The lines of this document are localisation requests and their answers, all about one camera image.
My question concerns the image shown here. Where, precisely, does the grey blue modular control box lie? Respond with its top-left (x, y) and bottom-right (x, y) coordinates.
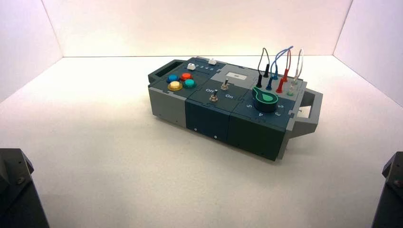
top-left (148, 57), bottom-right (324, 162)

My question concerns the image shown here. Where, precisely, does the red jumper cable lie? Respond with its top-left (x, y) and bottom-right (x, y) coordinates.
top-left (276, 49), bottom-right (292, 94)

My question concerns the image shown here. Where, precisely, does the black jumper cable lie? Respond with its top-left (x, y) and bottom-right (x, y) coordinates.
top-left (255, 47), bottom-right (271, 89)

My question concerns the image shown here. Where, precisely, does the black green rotary knob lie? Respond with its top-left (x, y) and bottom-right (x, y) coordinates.
top-left (252, 87), bottom-right (279, 113)

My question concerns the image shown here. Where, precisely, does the blue jumper cable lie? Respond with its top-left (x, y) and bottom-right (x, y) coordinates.
top-left (266, 46), bottom-right (294, 91)

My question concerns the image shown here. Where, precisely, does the white jumper cable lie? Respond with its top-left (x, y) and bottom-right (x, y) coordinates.
top-left (287, 48), bottom-right (305, 96)

